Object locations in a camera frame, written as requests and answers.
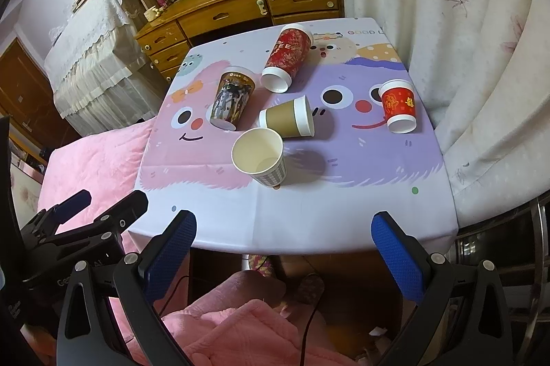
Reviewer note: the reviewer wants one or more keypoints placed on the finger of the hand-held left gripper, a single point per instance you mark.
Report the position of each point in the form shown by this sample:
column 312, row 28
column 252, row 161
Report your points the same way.
column 71, row 205
column 124, row 211

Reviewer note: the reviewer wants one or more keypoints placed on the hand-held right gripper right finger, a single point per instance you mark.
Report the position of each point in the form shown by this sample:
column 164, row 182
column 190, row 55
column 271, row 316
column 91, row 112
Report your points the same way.
column 397, row 258

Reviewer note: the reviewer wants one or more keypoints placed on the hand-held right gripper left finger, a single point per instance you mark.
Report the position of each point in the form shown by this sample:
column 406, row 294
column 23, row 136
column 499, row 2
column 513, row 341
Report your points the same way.
column 172, row 258

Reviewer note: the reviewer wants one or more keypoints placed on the photo printed paper cup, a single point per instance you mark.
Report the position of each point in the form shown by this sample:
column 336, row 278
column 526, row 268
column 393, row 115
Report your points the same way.
column 230, row 99

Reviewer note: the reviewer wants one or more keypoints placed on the small red paper cup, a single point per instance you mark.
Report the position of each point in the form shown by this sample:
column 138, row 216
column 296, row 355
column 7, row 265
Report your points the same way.
column 399, row 104

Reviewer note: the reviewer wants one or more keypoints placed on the brown paper cup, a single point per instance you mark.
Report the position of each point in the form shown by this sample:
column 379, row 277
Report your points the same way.
column 283, row 117

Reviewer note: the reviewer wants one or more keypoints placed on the tall red paper cup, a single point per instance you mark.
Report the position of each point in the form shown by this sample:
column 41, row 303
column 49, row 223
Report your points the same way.
column 285, row 54

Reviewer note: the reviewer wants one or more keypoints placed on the checkered paper cup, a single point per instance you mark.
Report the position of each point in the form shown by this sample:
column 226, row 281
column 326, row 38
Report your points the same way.
column 268, row 175

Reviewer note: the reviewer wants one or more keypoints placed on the pink blanket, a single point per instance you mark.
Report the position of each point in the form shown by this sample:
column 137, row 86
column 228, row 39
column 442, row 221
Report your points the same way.
column 94, row 164

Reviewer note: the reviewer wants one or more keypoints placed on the white paper scrap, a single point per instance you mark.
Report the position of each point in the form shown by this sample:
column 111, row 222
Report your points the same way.
column 378, row 331

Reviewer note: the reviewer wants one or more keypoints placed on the floral slipper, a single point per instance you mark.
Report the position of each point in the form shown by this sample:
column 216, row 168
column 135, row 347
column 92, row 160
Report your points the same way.
column 258, row 263
column 307, row 291

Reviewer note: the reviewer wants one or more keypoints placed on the person's pink robe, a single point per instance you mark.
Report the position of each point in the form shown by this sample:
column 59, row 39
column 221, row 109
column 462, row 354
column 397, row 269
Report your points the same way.
column 240, row 331

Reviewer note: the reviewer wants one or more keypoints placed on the cartoon printed tablecloth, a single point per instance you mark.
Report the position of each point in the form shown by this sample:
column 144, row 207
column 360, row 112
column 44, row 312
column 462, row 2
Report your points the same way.
column 300, row 211

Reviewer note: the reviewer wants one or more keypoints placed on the brown wooden door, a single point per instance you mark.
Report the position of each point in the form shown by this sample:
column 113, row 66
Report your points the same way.
column 25, row 91

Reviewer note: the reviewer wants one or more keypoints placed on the white lace cloth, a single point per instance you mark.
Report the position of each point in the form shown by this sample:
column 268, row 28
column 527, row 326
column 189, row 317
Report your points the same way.
column 94, row 48

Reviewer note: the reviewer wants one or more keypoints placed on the wooden desk with drawers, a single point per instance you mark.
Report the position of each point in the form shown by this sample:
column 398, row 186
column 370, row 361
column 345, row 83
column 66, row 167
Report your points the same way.
column 223, row 11

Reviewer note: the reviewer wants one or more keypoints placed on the white floral curtain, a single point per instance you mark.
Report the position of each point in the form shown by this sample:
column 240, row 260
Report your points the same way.
column 451, row 26

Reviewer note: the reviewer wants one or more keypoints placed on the metal chair frame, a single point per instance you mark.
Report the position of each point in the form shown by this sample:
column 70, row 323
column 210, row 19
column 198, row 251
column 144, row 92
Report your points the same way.
column 537, row 245

